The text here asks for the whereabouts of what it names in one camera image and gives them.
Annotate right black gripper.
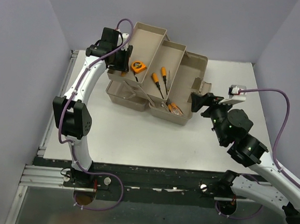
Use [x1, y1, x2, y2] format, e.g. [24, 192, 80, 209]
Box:
[187, 91, 239, 145]

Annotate orange tape measure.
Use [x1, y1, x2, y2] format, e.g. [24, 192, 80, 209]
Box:
[131, 61, 147, 74]

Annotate orange handled pliers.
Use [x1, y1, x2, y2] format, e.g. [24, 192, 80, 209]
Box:
[166, 100, 184, 116]

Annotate small clear handled screwdriver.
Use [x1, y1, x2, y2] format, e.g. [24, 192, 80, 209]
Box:
[166, 70, 172, 94]

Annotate orange handled screwdriver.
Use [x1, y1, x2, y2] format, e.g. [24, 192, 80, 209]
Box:
[161, 67, 168, 95]
[151, 73, 164, 99]

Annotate beige tool box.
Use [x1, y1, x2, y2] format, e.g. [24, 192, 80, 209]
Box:
[106, 22, 212, 126]

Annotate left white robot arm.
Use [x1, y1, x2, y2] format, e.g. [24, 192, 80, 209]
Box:
[52, 27, 133, 187]

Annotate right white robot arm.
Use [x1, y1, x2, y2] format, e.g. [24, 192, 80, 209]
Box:
[191, 93, 300, 224]

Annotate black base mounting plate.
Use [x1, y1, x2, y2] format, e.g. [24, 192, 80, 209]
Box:
[33, 157, 237, 214]

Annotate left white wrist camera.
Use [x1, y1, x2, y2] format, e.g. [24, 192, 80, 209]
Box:
[117, 29, 130, 50]

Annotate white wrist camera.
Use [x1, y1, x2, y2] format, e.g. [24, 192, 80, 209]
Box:
[218, 85, 247, 106]
[117, 29, 130, 50]

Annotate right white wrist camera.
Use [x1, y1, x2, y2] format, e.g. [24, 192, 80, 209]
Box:
[218, 85, 247, 106]

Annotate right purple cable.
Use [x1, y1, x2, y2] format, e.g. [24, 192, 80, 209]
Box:
[214, 84, 300, 224]

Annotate aluminium extrusion rail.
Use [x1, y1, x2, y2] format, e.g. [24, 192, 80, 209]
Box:
[19, 163, 69, 190]

